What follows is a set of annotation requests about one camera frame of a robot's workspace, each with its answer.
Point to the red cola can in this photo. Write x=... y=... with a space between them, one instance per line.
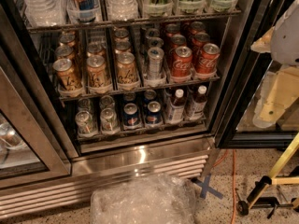
x=208 y=58
x=182 y=59

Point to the second row cola can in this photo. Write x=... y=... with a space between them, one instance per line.
x=177 y=41
x=199 y=40

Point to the clear bubble wrap bundle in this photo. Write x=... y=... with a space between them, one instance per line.
x=156 y=199

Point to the silver slim can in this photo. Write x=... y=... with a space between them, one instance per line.
x=155 y=58

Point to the right dark juice bottle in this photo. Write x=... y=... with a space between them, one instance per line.
x=196 y=105

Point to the blue energy drink can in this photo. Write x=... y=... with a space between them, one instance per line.
x=86 y=9

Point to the yellow black cart frame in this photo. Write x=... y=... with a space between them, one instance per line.
x=255 y=200

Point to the second row left cola can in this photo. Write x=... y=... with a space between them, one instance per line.
x=177 y=41

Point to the front right blue can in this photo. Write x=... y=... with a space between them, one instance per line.
x=154 y=113

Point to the dark juice bottle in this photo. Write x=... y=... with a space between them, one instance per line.
x=175 y=107
x=196 y=105

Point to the left dark juice bottle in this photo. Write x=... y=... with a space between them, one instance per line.
x=175 y=107

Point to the second row left orange can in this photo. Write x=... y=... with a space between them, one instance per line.
x=65 y=52

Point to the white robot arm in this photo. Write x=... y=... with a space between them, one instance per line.
x=284 y=45

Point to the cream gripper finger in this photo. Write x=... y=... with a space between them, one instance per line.
x=278 y=92
x=262 y=45

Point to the front left orange can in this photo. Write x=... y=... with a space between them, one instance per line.
x=68 y=74

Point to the front left blue can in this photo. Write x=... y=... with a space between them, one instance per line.
x=131 y=115

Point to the second row right orange can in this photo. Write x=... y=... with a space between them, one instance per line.
x=122 y=46

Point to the front right red cola can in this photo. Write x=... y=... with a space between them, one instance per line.
x=208 y=58

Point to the front left red cola can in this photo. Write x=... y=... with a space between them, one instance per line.
x=182 y=59

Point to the open glass fridge door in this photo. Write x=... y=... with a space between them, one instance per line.
x=245 y=73

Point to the second row right cola can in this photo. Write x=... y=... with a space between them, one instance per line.
x=199 y=40

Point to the closed glass fridge door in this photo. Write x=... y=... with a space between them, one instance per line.
x=29 y=150

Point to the blue tape cross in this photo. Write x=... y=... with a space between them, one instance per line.
x=205 y=188

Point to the front right orange can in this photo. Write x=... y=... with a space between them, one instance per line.
x=126 y=68

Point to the front middle orange can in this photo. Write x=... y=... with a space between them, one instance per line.
x=97 y=72

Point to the front left silver can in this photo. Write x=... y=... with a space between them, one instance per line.
x=86 y=124

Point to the stainless steel fridge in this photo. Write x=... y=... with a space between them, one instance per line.
x=64 y=89

